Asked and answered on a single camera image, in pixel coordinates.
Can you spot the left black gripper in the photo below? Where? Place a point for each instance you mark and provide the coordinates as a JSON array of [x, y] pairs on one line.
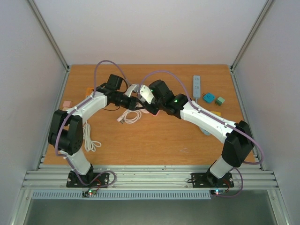
[[131, 105]]

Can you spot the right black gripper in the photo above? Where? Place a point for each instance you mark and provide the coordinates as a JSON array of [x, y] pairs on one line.
[[151, 109]]

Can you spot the light blue power strip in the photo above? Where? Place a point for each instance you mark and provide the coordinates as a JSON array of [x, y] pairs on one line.
[[196, 86]]

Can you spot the teal plug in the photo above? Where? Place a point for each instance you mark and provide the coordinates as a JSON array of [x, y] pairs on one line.
[[208, 97]]

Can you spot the yellow cube socket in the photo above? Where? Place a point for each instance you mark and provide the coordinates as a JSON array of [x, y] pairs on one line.
[[216, 113]]

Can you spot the mint green usb charger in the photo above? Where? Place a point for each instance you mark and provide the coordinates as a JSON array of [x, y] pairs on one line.
[[219, 101]]

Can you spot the round pink socket base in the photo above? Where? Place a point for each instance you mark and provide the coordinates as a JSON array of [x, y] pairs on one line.
[[143, 107]]

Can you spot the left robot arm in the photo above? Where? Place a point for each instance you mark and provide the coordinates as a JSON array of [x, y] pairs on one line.
[[66, 130]]

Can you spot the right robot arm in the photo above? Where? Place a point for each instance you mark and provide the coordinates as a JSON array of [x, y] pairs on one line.
[[236, 137]]

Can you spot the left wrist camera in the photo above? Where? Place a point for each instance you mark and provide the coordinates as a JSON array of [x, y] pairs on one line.
[[133, 88]]

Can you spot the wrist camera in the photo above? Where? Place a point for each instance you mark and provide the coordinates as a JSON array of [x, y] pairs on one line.
[[145, 94], [133, 88]]

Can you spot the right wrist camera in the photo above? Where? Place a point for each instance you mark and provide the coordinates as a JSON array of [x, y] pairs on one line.
[[145, 94]]

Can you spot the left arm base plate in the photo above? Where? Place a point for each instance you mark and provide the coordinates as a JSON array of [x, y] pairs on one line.
[[74, 182]]

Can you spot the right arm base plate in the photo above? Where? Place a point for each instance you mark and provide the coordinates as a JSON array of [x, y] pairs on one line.
[[203, 180]]

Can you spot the grey slotted cable duct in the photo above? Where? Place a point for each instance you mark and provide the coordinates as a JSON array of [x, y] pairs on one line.
[[123, 195]]

